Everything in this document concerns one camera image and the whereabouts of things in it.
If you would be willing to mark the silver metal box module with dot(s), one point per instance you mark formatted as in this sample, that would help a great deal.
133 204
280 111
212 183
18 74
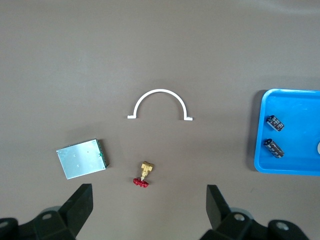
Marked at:
81 158

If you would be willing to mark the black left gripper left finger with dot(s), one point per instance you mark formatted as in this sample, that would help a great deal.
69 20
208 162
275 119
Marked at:
75 210

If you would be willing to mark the blue round bell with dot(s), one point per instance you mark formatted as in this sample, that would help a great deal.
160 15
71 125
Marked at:
319 147

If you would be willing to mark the white semicircular pipe clamp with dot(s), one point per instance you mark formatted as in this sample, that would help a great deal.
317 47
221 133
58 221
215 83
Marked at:
160 91

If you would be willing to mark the brown table cover mat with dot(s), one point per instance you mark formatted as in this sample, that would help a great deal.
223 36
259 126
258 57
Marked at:
160 50

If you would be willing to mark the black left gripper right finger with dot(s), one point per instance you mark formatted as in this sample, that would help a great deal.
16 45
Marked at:
217 207

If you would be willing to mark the blue plastic tray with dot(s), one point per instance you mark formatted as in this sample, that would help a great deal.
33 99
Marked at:
295 105

